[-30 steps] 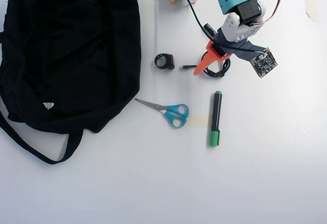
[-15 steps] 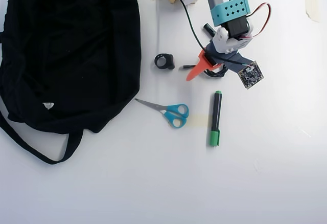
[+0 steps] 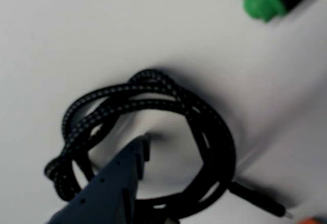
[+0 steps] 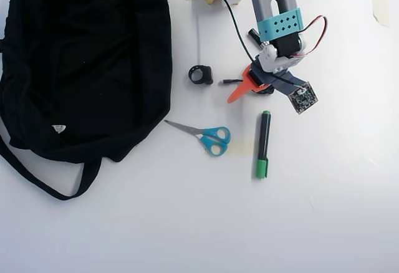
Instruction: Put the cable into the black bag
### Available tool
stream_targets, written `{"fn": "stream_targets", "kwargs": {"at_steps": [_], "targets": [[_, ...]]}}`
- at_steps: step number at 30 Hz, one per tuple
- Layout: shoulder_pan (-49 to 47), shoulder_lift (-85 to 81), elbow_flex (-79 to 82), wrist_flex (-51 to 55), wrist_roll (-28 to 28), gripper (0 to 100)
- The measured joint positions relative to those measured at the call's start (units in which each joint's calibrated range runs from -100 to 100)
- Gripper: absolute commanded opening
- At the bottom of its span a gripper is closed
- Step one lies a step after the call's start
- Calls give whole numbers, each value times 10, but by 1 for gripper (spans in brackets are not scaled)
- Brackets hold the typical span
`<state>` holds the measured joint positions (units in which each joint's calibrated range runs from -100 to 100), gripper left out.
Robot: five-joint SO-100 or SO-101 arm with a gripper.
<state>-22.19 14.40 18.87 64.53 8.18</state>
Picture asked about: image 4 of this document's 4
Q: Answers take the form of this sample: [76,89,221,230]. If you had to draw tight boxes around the blue grey gripper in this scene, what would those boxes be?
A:
[226,54,302,105]

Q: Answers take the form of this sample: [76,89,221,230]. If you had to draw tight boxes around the black fabric bag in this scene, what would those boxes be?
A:
[0,0,174,201]

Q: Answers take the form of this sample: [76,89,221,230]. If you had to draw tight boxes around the green black marker pen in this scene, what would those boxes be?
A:
[254,110,272,180]

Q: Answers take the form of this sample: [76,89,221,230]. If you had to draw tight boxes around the black AA battery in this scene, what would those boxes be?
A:
[248,28,262,44]

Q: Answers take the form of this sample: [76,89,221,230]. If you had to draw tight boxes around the black ring strap red print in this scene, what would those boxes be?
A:
[188,64,214,86]

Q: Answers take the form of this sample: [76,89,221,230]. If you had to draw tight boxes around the blue handled scissors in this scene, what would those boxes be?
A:
[164,119,232,157]

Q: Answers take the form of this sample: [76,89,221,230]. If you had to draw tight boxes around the small camera circuit board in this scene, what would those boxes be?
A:
[287,80,320,115]

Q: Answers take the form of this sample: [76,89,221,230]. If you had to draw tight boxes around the thin black camera wire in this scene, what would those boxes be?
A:
[213,0,305,92]

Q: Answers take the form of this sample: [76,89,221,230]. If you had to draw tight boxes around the red white servo wire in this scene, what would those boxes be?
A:
[292,16,329,57]

